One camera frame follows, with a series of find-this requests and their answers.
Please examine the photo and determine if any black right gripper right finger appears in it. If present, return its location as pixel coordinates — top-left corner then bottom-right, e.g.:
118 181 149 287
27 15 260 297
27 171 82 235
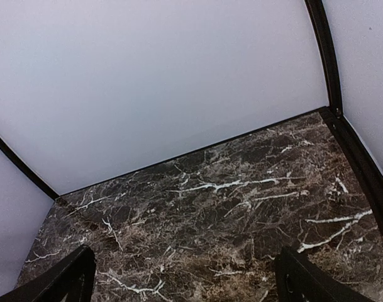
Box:
274 247 370 301

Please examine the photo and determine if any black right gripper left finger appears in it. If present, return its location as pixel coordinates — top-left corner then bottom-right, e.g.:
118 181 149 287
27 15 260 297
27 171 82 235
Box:
0 245 96 302

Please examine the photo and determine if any black right frame post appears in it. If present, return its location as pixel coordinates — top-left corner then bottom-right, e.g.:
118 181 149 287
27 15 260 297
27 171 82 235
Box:
305 1 383 242

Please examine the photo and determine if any black frame post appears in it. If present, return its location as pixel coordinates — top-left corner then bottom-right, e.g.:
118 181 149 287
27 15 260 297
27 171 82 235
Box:
305 1 383 242
0 137 60 201

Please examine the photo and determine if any black left frame post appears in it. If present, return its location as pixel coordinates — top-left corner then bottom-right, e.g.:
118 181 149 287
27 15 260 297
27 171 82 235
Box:
0 137 60 201

